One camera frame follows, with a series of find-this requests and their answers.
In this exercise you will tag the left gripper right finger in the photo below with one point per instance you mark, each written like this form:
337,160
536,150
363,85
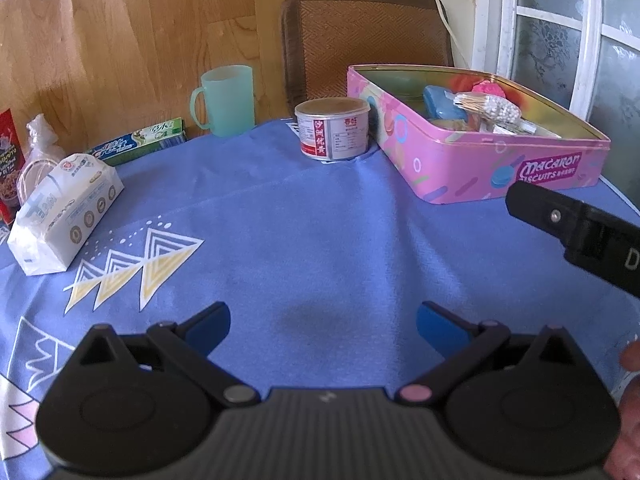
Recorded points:
465,347

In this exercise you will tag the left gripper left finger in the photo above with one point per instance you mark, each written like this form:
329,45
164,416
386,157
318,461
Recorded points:
185,348

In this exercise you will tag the bag of white beads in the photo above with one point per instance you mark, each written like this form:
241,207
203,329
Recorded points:
488,106

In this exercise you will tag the white tissue pack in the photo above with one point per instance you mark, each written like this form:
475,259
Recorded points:
61,213

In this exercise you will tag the pink fuzzy cloth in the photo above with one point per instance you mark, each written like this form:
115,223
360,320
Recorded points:
489,87

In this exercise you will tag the blue pencil case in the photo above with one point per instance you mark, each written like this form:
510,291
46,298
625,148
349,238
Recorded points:
439,104

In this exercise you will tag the person right hand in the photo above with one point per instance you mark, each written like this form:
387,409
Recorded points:
623,462

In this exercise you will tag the blue patterned tablecloth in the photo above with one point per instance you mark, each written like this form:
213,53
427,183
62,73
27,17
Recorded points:
322,266

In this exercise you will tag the pink macaron biscuit tin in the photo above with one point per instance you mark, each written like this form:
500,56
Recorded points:
448,161

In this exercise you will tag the blue green toothpaste box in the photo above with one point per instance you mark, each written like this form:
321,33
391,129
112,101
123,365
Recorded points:
134,145

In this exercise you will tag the white framed frosted window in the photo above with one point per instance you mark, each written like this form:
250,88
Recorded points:
582,54

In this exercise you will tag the crumpled clear plastic bag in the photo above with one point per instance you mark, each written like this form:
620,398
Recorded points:
43,155

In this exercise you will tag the red snack box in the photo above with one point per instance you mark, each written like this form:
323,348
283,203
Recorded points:
11,164

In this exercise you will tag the teal plastic mug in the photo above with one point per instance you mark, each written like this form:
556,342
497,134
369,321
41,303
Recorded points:
228,93

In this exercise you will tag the brown woven chair back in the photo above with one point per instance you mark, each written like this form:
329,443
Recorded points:
322,38

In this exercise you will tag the wood-pattern wall sheet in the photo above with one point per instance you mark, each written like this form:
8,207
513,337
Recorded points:
100,68

